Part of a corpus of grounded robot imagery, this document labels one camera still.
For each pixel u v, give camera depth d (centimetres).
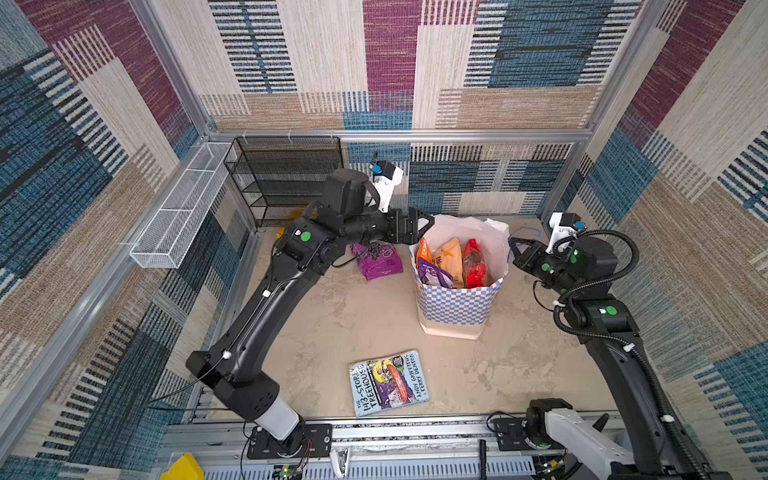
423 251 88
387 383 79
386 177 53
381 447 73
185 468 71
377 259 102
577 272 52
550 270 58
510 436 73
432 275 84
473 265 88
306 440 73
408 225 54
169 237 92
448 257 93
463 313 78
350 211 47
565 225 60
